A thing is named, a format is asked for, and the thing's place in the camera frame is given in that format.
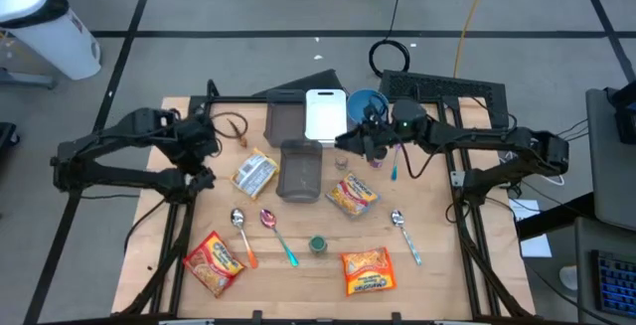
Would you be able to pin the black chair base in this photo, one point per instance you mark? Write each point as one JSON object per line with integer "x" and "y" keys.
{"x": 7, "y": 136}

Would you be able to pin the purple label spice jar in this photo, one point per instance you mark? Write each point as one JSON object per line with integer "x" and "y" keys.
{"x": 378, "y": 163}

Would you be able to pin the orange ramen packet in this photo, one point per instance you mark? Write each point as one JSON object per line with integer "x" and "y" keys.
{"x": 367, "y": 271}

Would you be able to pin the red ramen packet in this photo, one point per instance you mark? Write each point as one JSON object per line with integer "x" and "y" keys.
{"x": 213, "y": 263}

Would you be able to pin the small clear glass jar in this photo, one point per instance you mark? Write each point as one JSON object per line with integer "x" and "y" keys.
{"x": 341, "y": 162}

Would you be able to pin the white plastic bin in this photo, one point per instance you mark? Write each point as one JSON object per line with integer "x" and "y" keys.
{"x": 325, "y": 116}

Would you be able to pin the black desktop device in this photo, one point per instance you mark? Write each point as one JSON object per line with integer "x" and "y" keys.
{"x": 626, "y": 116}

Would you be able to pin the blue bowl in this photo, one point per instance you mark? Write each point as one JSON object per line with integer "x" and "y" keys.
{"x": 355, "y": 109}

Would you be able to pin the white trash can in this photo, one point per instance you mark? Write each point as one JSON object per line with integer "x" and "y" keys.
{"x": 54, "y": 37}

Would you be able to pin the green lid spice jar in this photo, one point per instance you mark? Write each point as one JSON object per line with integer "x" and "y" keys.
{"x": 318, "y": 244}

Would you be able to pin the grey furniture leg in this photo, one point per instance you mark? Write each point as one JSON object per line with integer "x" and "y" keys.
{"x": 30, "y": 82}

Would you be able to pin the white paper sheet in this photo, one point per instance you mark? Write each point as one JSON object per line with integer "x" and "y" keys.
{"x": 539, "y": 248}

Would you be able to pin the grey desk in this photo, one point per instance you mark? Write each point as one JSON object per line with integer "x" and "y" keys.
{"x": 586, "y": 275}
{"x": 611, "y": 181}

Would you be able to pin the silver mounting bracket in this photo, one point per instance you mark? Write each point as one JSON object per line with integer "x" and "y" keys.
{"x": 457, "y": 179}

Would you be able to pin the white computer mouse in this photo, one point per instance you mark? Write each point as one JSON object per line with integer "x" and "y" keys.
{"x": 569, "y": 277}

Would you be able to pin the blue backlit keyboard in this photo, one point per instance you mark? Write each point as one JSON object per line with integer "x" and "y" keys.
{"x": 616, "y": 285}

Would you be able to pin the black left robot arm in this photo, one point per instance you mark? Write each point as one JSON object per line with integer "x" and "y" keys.
{"x": 124, "y": 176}

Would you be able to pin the yellow ramen packet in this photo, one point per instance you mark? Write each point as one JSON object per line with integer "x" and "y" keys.
{"x": 254, "y": 173}

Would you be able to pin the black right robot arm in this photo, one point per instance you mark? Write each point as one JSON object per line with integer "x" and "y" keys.
{"x": 487, "y": 136}

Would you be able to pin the black desk support bar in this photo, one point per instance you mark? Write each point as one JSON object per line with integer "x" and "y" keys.
{"x": 556, "y": 215}

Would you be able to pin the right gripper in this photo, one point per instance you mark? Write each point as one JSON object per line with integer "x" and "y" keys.
{"x": 381, "y": 138}

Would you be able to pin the reduced sodium ramen packet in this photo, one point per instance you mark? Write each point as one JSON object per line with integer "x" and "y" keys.
{"x": 353, "y": 195}

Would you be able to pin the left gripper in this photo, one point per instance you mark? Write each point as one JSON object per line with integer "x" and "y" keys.
{"x": 196, "y": 141}

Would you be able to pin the grey translucent plastic bin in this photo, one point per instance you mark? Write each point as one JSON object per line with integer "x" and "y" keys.
{"x": 284, "y": 121}
{"x": 300, "y": 171}

